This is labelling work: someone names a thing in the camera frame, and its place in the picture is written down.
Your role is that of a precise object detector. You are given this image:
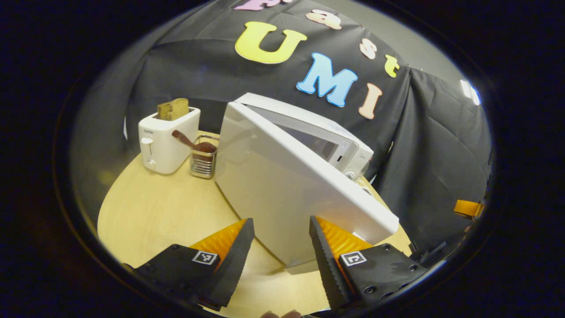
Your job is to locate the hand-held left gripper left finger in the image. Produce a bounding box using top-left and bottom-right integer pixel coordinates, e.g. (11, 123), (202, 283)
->
(121, 218), (256, 310)

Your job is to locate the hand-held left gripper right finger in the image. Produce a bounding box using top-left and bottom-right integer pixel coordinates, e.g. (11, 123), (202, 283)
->
(309, 216), (429, 312)

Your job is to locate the white microwave oven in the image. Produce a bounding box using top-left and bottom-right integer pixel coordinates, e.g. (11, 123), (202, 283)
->
(215, 92), (400, 275)

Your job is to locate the black backdrop cloth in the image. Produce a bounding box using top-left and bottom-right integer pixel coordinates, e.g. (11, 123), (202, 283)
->
(71, 0), (493, 257)

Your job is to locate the ceiling light panel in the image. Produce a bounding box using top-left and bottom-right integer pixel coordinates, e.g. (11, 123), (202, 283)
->
(459, 79), (481, 106)

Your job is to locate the white toaster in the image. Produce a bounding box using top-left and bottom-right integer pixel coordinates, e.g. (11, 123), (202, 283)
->
(138, 106), (201, 175)

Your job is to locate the brown bread slice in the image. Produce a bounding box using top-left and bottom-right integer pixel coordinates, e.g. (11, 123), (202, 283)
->
(157, 98), (190, 121)

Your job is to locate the metal wire utensil holder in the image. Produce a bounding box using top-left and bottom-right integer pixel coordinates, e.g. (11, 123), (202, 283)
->
(190, 135), (220, 179)

